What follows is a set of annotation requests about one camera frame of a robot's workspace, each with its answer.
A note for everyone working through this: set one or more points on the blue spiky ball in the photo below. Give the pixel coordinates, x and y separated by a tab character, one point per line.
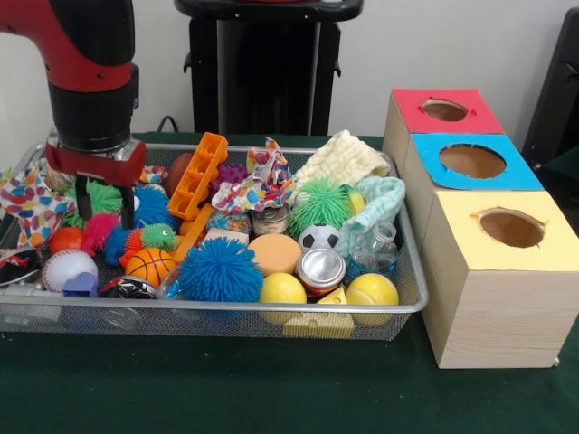
221	271

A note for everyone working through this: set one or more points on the small white baseball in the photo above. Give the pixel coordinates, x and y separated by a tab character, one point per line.
68	271

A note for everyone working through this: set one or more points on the cream knitted cloth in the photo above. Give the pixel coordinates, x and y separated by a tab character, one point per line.
344	153

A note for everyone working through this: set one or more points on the black upright panel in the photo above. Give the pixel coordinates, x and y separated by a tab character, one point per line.
558	90

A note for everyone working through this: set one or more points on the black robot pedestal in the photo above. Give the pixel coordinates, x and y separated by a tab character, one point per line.
267	68

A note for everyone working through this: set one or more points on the wooden box with three holes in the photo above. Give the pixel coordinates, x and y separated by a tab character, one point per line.
497	316

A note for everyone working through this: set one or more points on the dark green table cloth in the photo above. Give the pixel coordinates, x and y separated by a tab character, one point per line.
567	176
226	389

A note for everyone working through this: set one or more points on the rainbow spiky caterpillar toy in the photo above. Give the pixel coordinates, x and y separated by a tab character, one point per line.
158	236

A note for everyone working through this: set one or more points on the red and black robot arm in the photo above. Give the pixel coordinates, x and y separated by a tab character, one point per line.
90	68

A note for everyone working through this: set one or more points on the small orange basketball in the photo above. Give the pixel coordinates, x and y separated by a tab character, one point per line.
149	267

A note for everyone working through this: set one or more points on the orange plastic block toy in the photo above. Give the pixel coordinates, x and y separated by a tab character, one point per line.
196	181

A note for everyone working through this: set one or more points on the green spiky ball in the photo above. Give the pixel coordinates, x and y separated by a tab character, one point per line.
319	205
104	199

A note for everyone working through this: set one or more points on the silver mesh bin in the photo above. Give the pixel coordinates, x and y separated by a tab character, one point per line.
226	318

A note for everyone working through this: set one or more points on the mint knitted cloth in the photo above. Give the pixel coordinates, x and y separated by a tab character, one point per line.
380	199

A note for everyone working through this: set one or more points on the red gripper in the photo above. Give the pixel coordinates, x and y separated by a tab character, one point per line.
95	165

